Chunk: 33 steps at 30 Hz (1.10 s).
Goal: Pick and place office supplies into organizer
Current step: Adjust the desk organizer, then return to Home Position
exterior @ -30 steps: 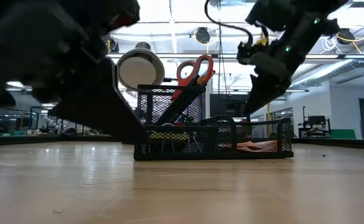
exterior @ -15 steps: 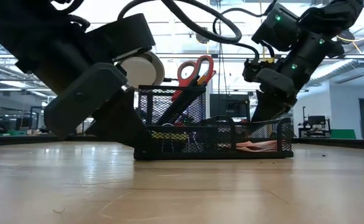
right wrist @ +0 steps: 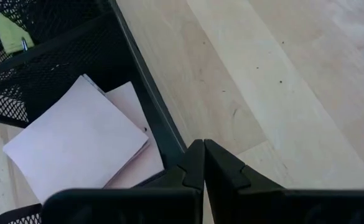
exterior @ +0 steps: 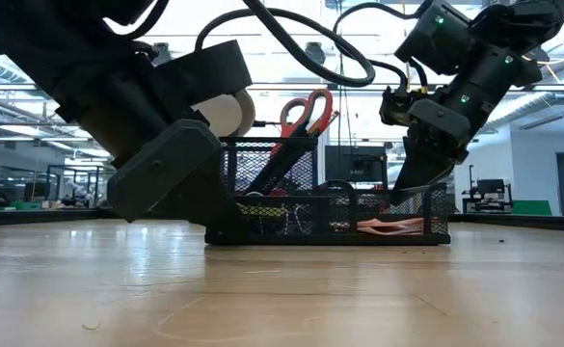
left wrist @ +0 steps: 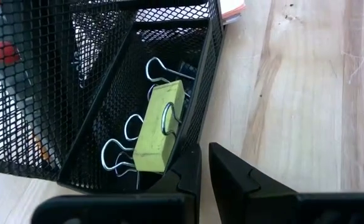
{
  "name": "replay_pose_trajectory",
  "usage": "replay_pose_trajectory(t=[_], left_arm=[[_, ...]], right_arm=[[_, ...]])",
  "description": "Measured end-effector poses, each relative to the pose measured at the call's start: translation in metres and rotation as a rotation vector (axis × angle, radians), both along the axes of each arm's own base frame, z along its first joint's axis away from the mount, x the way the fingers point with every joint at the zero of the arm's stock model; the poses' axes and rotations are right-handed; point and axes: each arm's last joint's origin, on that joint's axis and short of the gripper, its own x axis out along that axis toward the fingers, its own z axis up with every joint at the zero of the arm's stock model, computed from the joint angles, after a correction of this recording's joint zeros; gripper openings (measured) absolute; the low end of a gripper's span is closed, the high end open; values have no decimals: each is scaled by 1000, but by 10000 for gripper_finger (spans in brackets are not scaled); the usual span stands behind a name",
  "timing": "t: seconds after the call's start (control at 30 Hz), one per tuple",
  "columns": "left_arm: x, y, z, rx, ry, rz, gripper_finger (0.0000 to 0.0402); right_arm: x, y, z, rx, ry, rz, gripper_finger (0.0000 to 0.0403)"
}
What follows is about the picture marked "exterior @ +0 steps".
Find red-handled scissors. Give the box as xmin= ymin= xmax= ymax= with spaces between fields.
xmin=269 ymin=88 xmax=335 ymax=160

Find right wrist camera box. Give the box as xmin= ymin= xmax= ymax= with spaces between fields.
xmin=379 ymin=85 xmax=425 ymax=128

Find black mesh desk organizer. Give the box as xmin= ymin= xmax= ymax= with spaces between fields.
xmin=203 ymin=136 xmax=451 ymax=246

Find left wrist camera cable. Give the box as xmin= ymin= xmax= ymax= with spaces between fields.
xmin=102 ymin=0 xmax=377 ymax=90

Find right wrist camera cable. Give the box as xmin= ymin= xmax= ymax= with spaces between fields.
xmin=333 ymin=1 xmax=430 ymax=93

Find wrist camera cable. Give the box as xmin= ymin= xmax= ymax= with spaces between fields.
xmin=333 ymin=1 xmax=430 ymax=93
xmin=102 ymin=0 xmax=377 ymax=90

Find background robot station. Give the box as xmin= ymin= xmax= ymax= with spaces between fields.
xmin=462 ymin=165 xmax=514 ymax=215

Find black ceiling cable reel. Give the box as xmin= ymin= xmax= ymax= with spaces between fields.
xmin=305 ymin=41 xmax=328 ymax=67

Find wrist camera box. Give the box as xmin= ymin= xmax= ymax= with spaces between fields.
xmin=379 ymin=85 xmax=425 ymax=128
xmin=153 ymin=39 xmax=254 ymax=115

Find green bin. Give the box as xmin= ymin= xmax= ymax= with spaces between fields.
xmin=511 ymin=200 xmax=552 ymax=217

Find yellow sticky note pad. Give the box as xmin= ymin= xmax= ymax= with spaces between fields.
xmin=236 ymin=202 xmax=287 ymax=218

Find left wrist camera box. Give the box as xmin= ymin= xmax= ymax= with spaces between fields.
xmin=153 ymin=39 xmax=254 ymax=115

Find pink paper note stack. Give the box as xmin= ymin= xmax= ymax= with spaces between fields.
xmin=357 ymin=216 xmax=427 ymax=237

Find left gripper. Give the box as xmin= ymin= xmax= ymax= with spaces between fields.
xmin=106 ymin=119 xmax=245 ymax=228

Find black aluminium table frame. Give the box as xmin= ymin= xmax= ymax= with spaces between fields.
xmin=0 ymin=207 xmax=564 ymax=233

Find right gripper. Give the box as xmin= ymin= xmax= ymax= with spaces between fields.
xmin=389 ymin=98 xmax=473 ymax=204

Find black pen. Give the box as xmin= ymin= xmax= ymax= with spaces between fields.
xmin=245 ymin=139 xmax=307 ymax=197
xmin=261 ymin=123 xmax=314 ymax=194

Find black equipment box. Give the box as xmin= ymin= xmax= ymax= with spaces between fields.
xmin=324 ymin=146 xmax=389 ymax=187

